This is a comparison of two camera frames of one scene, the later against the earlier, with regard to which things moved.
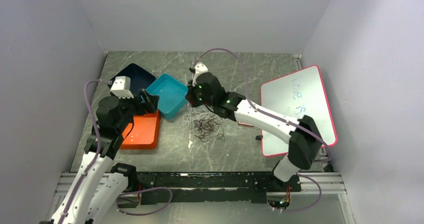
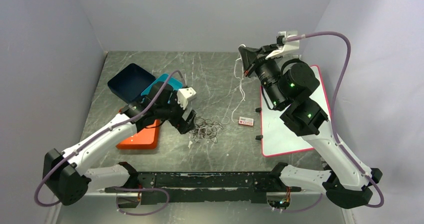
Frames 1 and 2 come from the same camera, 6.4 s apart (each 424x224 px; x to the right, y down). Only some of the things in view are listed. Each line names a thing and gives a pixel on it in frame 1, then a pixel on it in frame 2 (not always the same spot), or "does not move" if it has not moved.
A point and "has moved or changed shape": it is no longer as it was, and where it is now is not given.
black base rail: (242, 187) does not move
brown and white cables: (203, 123) has moved or changed shape
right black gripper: (190, 95) -> (249, 55)
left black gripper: (150, 103) -> (182, 125)
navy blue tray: (140, 78) does not move
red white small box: (241, 123) does not move
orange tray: (144, 133) does not move
